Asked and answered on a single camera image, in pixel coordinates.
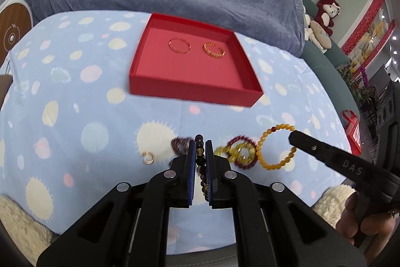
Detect red monkey plush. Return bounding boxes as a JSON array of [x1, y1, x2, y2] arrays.
[[314, 0, 342, 38]]

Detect thin red bracelet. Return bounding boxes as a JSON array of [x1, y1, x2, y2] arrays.
[[169, 38, 192, 54]]

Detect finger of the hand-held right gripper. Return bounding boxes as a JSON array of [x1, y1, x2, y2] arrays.
[[288, 130, 389, 190]]

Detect red garland wall decoration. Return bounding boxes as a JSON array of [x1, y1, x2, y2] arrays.
[[341, 0, 396, 56]]

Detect orange bead bracelet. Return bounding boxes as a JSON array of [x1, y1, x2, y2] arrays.
[[256, 124, 298, 170]]

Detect light blue planet print cloth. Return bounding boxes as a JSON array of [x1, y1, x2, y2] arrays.
[[0, 11, 354, 255]]

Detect yellow bead bracelet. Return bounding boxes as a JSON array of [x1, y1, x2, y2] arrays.
[[214, 142, 255, 163]]

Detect beige plush toy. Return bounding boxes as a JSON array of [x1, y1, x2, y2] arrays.
[[304, 6, 332, 52]]

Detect cream fluffy blanket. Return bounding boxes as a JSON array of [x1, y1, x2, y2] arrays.
[[312, 184, 357, 225], [0, 194, 54, 256]]

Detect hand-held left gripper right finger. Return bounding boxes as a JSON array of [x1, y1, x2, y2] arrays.
[[206, 139, 366, 267]]

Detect purple bead bracelet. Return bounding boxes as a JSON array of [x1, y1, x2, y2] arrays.
[[170, 136, 192, 156]]

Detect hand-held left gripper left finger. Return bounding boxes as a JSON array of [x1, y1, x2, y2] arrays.
[[37, 139, 196, 267]]

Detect green sofa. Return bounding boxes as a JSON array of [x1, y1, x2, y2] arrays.
[[287, 0, 360, 117]]

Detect gold studded bangle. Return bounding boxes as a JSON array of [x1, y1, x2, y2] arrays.
[[202, 41, 226, 60]]

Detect person's right hand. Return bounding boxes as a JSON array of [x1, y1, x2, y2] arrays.
[[336, 192, 397, 246]]

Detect red cardboard box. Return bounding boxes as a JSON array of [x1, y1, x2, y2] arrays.
[[129, 13, 264, 107]]

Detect potted flowers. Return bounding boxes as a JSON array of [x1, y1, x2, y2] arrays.
[[338, 62, 377, 106]]

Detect dark red bead bracelet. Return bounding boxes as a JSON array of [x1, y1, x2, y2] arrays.
[[225, 136, 259, 170]]

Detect white device with wooden disc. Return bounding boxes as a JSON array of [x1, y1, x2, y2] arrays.
[[0, 0, 33, 67]]

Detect dark bead bracelet gold charms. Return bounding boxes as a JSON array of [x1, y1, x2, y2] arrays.
[[194, 135, 211, 202]]

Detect red bag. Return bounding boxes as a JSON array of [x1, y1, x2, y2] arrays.
[[341, 110, 362, 155]]

